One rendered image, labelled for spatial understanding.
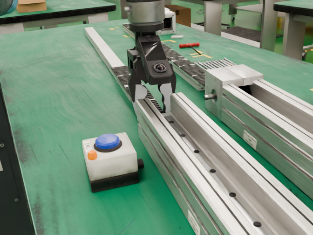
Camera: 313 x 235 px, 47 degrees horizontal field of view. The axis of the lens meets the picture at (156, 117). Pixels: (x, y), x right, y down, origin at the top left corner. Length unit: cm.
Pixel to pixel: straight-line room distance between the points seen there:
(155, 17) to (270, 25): 307
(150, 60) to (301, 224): 41
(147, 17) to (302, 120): 34
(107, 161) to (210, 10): 282
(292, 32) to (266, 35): 112
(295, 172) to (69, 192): 36
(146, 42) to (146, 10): 6
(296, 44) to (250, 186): 225
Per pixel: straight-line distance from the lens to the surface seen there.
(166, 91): 78
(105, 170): 59
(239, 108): 73
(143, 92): 76
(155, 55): 70
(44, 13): 276
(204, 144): 60
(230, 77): 80
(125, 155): 58
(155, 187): 60
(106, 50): 136
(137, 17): 72
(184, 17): 471
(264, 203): 47
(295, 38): 267
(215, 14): 335
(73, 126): 84
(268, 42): 378
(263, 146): 67
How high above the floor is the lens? 113
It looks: 25 degrees down
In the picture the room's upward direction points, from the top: 3 degrees counter-clockwise
